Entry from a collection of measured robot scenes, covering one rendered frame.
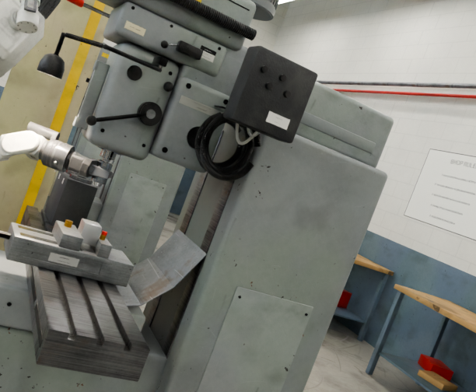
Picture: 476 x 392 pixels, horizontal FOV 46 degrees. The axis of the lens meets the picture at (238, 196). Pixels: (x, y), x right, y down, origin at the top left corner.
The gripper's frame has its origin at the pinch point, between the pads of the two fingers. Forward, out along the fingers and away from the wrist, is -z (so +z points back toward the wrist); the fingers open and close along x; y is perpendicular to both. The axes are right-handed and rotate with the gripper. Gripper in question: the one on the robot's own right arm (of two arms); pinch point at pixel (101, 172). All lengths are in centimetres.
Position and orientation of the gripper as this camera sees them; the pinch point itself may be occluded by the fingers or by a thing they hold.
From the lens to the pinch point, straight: 182.5
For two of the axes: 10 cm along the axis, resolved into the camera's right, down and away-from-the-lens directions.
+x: -0.4, -0.8, 10.0
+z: -9.3, -3.6, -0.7
